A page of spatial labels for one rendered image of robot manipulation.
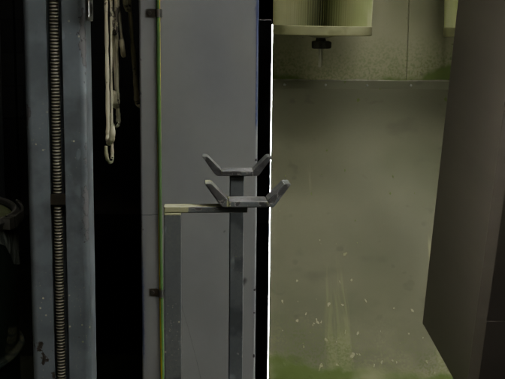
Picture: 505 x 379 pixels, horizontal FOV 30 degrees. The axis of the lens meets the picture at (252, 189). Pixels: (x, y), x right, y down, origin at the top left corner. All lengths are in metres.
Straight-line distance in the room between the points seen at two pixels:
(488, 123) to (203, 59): 0.76
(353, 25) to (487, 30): 1.05
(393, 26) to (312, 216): 0.74
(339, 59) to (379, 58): 0.14
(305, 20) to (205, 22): 1.58
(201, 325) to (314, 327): 1.52
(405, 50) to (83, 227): 2.54
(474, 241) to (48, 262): 1.27
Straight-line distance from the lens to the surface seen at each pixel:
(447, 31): 3.18
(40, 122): 0.95
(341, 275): 3.07
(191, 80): 1.44
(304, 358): 2.98
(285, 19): 3.03
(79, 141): 0.95
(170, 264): 0.89
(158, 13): 1.43
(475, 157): 2.07
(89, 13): 0.95
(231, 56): 1.44
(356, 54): 3.37
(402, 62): 3.40
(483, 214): 2.02
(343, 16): 3.00
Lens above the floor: 1.25
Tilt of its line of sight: 9 degrees down
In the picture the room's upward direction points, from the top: 1 degrees clockwise
